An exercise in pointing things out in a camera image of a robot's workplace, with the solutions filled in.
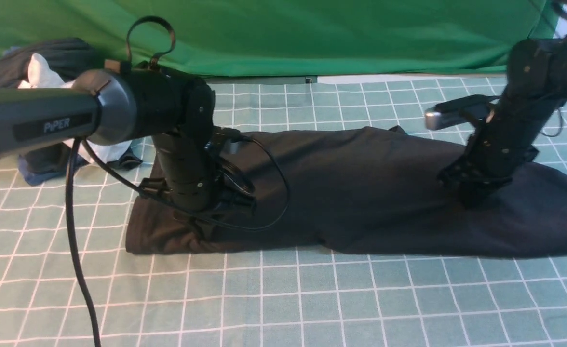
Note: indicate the green backdrop cloth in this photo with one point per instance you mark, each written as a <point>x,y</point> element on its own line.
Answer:
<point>239,38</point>

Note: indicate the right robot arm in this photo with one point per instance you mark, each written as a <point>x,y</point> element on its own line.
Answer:
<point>537,68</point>

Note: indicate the white crumpled garment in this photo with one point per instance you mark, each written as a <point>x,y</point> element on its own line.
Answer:
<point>40,75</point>

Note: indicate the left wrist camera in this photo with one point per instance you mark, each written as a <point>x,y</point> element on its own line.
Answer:
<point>226,141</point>

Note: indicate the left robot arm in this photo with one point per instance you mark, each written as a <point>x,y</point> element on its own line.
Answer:
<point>108,107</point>

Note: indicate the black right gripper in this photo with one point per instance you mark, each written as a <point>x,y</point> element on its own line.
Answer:
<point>497,148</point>

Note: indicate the dark gray long-sleeved shirt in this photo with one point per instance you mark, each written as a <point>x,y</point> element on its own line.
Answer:
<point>374,191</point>

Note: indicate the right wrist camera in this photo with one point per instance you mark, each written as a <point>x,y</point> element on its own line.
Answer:
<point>469,109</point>

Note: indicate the blue crumpled garment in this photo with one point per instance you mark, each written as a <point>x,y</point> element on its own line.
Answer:
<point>37,179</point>

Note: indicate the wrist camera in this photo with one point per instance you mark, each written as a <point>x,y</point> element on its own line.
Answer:
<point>226,141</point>
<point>469,109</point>

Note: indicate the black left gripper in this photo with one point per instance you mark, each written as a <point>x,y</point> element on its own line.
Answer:
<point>197,181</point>

